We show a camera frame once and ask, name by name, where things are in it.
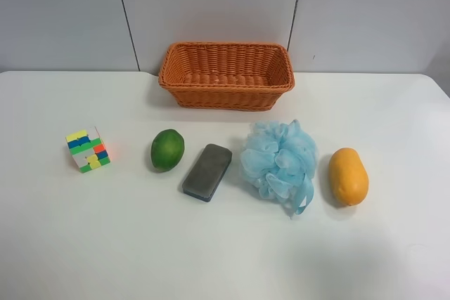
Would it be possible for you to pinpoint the green lemon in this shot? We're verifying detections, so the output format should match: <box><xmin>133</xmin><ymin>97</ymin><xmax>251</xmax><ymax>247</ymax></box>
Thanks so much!
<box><xmin>150</xmin><ymin>129</ymin><xmax>185</xmax><ymax>172</ymax></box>

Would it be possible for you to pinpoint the grey blue whiteboard eraser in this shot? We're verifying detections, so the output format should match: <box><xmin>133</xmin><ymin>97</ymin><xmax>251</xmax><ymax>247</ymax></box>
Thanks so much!
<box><xmin>181</xmin><ymin>144</ymin><xmax>232</xmax><ymax>202</ymax></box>

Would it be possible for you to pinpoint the orange woven wicker basket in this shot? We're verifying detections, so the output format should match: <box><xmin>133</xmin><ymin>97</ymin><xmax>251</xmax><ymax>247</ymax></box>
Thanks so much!
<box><xmin>158</xmin><ymin>42</ymin><xmax>295</xmax><ymax>112</ymax></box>

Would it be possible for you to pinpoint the light blue mesh bath sponge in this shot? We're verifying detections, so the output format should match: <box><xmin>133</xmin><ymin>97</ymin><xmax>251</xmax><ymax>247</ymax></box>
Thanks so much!
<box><xmin>240</xmin><ymin>119</ymin><xmax>318</xmax><ymax>215</ymax></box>

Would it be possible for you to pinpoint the yellow mango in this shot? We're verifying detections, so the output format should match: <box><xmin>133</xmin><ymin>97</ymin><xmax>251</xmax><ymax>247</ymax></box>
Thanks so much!
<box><xmin>328</xmin><ymin>148</ymin><xmax>369</xmax><ymax>206</ymax></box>

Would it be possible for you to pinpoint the multicoloured twisty puzzle cube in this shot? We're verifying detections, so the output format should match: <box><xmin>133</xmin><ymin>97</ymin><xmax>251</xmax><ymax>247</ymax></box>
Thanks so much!
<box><xmin>65</xmin><ymin>126</ymin><xmax>110</xmax><ymax>173</ymax></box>

